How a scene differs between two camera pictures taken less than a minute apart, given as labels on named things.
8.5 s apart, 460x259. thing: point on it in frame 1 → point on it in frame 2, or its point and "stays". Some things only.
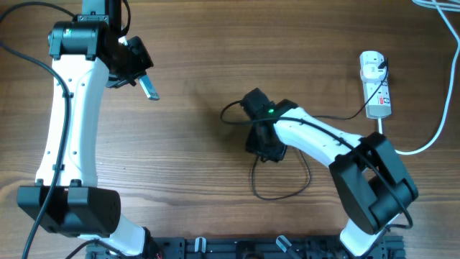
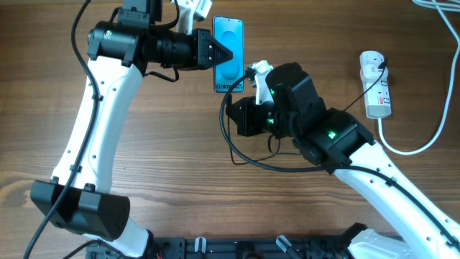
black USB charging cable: (348, 117) → (230, 144)
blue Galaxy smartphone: (148, 87) → (230, 31)
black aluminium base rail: (257, 247) stays
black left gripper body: (136, 61) → (180, 50)
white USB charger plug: (369, 72) stays
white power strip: (376, 95) stays
